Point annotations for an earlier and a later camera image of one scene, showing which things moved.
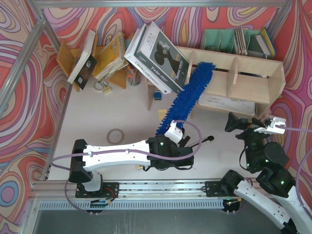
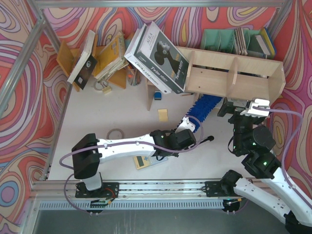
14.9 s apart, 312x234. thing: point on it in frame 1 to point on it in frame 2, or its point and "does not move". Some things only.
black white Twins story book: x=163 y=59 does not move
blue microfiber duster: x=186 y=96 to x=198 y=112
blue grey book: x=266 y=42 does not move
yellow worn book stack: x=112 y=58 does not move
